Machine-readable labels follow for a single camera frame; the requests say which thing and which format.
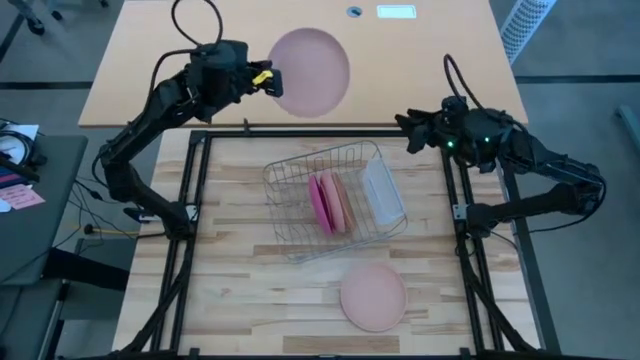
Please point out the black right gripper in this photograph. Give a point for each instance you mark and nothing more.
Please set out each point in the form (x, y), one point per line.
(470, 135)

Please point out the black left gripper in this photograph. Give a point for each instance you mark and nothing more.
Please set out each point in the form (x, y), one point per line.
(220, 75)

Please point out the peach plate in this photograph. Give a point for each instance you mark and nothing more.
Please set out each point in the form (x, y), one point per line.
(312, 75)
(374, 297)

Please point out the orange plate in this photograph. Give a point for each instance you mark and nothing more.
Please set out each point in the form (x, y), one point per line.
(349, 205)

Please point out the magenta plate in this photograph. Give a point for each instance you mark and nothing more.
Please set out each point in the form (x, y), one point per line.
(317, 205)

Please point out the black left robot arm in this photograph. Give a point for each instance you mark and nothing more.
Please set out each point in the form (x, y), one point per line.
(150, 125)

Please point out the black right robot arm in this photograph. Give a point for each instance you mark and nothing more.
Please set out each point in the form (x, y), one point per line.
(550, 170)

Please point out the yellow gripper tag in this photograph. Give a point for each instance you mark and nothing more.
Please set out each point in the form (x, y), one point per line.
(262, 77)

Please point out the tan desk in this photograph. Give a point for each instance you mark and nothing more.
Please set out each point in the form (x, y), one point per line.
(400, 65)

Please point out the translucent white cutlery holder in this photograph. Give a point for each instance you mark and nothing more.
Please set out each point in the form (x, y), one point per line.
(382, 192)

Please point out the white desk socket plate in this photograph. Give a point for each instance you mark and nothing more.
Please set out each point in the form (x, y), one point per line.
(396, 11)

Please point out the silver perforated computer case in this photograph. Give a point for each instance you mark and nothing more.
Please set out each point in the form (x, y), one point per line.
(525, 25)

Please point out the small black electronics box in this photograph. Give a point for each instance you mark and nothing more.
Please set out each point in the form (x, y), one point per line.
(137, 215)

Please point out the black-tipped yellow rod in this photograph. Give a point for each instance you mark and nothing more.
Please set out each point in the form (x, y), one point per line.
(89, 230)

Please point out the black office chair base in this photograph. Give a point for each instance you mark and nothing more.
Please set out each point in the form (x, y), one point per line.
(35, 25)

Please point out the white paper sheet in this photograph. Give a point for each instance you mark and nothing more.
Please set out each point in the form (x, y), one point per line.
(25, 131)

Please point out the black desk support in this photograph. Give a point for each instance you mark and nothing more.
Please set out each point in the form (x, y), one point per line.
(85, 270)

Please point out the pink paper note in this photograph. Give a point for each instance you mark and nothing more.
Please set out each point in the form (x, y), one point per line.
(22, 196)

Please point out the grey side desk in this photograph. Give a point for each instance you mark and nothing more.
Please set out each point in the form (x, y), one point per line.
(45, 240)

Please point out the black metal table frame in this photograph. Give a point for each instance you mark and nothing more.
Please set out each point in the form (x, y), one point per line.
(325, 133)

